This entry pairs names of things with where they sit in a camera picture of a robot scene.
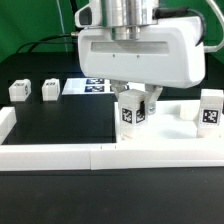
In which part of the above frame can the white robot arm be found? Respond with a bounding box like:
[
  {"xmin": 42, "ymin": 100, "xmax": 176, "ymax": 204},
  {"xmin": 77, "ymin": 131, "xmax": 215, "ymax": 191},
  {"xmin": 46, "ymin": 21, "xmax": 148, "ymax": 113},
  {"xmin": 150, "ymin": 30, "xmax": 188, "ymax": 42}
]
[{"xmin": 75, "ymin": 0, "xmax": 224, "ymax": 114}]

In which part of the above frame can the white U-shaped fence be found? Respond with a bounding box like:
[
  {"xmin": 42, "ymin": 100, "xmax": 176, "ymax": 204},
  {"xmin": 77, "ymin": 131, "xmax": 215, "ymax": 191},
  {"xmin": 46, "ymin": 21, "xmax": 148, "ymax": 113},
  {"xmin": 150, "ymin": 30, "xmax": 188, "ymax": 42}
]
[{"xmin": 0, "ymin": 107, "xmax": 224, "ymax": 171}]

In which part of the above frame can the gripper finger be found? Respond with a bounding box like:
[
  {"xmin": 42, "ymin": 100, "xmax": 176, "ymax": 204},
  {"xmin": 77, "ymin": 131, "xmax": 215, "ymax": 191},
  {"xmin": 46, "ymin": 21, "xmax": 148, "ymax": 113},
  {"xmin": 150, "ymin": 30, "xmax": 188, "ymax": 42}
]
[
  {"xmin": 144, "ymin": 84, "xmax": 163, "ymax": 115},
  {"xmin": 111, "ymin": 80, "xmax": 127, "ymax": 98}
]

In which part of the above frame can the white cable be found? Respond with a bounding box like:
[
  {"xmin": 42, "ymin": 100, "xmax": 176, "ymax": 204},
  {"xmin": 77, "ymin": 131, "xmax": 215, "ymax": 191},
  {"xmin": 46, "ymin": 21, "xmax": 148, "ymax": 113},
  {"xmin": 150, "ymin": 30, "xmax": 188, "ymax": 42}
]
[{"xmin": 55, "ymin": 0, "xmax": 70, "ymax": 53}]

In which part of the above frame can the white tag sheet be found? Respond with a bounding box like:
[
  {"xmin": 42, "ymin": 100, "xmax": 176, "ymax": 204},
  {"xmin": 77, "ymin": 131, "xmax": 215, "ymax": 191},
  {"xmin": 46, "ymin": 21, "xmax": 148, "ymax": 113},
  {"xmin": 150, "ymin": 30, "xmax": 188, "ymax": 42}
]
[{"xmin": 62, "ymin": 78, "xmax": 112, "ymax": 95}]

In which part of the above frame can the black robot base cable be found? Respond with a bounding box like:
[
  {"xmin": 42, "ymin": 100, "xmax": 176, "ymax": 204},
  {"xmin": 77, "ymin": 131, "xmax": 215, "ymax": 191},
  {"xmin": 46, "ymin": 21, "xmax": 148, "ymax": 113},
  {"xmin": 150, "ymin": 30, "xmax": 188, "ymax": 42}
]
[{"xmin": 69, "ymin": 0, "xmax": 81, "ymax": 21}]

